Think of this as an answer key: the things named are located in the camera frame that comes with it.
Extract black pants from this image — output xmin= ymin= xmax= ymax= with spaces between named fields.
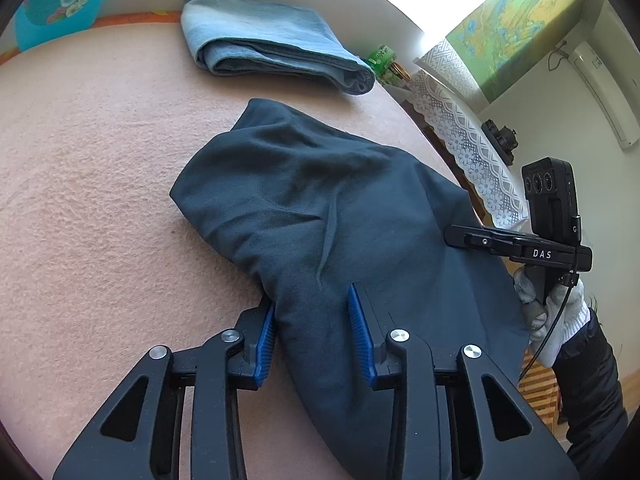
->
xmin=170 ymin=99 xmax=528 ymax=479

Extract right forearm black sleeve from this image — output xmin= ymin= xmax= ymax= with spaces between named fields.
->
xmin=552 ymin=311 xmax=628 ymax=479

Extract right hand in grey glove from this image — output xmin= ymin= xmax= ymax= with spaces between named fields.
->
xmin=513 ymin=266 xmax=591 ymax=368

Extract white lace tablecloth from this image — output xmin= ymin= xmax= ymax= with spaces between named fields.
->
xmin=395 ymin=39 xmax=529 ymax=230

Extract white air conditioner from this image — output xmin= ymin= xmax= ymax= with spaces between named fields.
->
xmin=568 ymin=41 xmax=639 ymax=151

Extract peach terry blanket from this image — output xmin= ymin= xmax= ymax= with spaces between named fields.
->
xmin=1 ymin=23 xmax=448 ymax=478

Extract round metal tin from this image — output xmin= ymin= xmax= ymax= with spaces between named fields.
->
xmin=387 ymin=62 xmax=411 ymax=84

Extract green landscape painting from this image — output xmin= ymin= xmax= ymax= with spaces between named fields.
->
xmin=447 ymin=0 xmax=586 ymax=102

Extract folded blue jeans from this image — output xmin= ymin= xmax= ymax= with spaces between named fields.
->
xmin=181 ymin=0 xmax=375 ymax=96

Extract large blue detergent jug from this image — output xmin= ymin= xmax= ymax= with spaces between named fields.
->
xmin=14 ymin=0 xmax=103 ymax=52

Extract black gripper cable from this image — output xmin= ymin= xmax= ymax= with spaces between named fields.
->
xmin=516 ymin=268 xmax=576 ymax=384

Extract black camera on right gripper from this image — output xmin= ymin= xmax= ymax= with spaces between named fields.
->
xmin=521 ymin=157 xmax=582 ymax=246

